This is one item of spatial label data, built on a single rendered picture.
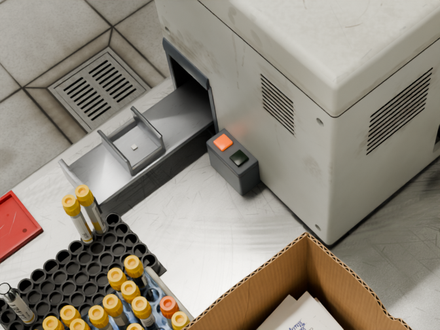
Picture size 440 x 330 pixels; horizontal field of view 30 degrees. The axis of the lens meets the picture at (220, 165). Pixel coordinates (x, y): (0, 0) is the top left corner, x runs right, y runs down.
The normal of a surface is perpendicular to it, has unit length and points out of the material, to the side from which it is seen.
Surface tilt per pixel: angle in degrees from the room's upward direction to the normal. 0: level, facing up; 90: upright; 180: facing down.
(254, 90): 90
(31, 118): 0
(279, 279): 89
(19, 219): 0
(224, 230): 0
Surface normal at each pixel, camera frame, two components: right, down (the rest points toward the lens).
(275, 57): -0.77, 0.58
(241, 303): 0.55, 0.62
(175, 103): -0.10, -0.51
